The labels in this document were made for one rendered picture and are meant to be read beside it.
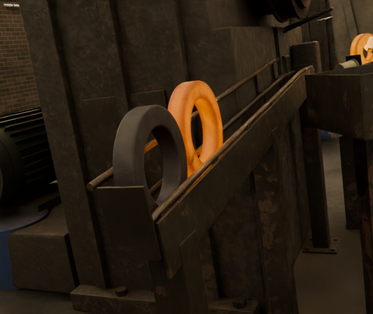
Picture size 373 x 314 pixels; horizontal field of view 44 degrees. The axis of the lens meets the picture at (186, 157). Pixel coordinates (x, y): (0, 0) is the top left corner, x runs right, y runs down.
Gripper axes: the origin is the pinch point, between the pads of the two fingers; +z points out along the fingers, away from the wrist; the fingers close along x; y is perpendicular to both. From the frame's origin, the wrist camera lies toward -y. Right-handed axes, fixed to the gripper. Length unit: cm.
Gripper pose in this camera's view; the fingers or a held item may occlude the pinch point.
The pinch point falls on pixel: (365, 47)
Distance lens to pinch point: 213.2
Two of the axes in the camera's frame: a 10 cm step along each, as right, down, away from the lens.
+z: -5.2, -3.7, 7.7
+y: -0.1, -9.0, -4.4
